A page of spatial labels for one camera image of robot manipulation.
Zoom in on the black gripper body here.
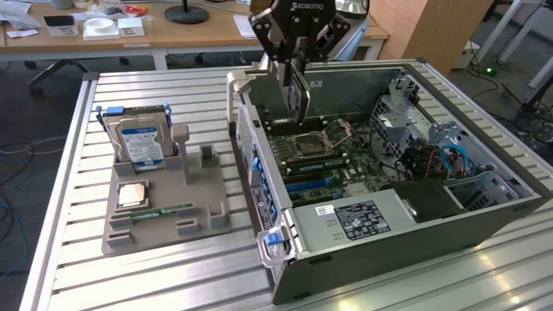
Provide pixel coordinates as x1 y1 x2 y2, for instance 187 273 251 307
270 0 338 41

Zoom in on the black graphics card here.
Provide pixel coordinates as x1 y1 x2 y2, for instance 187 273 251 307
266 60 313 126

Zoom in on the white paper stack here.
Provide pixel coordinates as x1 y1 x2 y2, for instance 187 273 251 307
231 14 261 40

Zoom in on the black round lamp base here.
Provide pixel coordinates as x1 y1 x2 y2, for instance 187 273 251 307
163 0 210 25

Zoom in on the wooden cabinet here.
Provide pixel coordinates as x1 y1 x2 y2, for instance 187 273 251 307
369 0 495 76

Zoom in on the metal socket cover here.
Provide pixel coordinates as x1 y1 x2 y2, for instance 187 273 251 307
319 116 353 150

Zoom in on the white floor box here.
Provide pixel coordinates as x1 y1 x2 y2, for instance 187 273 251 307
451 40 480 71

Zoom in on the white labelled box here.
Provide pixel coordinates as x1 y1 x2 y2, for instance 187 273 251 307
115 17 143 38

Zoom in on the metal disk bay cage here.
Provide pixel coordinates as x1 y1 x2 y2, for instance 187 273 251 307
370 75 435 156

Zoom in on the CPU socket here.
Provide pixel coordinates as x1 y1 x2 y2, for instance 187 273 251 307
289 132 335 160

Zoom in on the white flat box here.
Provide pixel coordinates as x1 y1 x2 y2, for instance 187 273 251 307
81 25 121 41

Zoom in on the green motherboard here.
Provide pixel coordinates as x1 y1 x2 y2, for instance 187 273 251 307
257 108 406 208

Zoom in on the hard disk blue label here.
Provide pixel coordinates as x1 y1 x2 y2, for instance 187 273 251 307
93 102 174 172

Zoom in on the white box black top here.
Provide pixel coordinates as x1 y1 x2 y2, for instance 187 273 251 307
42 15 79 38

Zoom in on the black tripod stand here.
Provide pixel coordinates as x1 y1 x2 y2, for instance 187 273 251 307
516 69 553 130

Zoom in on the black chair base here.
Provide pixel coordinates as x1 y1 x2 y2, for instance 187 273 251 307
25 57 130 95

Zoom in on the grey parts rack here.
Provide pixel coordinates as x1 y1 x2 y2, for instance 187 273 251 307
101 124 230 257

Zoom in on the clear plastic bag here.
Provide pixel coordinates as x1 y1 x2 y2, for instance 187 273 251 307
0 0 42 30

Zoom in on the silver CPU chip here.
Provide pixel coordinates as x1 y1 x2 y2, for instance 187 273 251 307
114 182 150 209

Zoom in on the green RAM stick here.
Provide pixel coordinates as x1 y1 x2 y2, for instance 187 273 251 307
110 202 194 221

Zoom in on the open grey PC case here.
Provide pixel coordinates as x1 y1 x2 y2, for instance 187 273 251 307
226 58 546 306

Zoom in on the wooden desk white frame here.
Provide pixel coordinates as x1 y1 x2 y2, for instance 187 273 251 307
0 0 155 62
153 0 391 71

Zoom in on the white table frame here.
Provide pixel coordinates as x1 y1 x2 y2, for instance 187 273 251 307
470 0 553 88

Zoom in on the blue wire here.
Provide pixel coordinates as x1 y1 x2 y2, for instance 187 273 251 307
434 142 476 178

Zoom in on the red wire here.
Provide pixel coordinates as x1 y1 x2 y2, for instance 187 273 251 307
424 151 439 178

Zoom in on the metal drive bay bracket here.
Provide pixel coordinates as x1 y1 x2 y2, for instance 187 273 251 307
443 170 519 212

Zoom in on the blue floor cable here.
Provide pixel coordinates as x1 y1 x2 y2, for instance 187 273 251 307
0 155 33 279

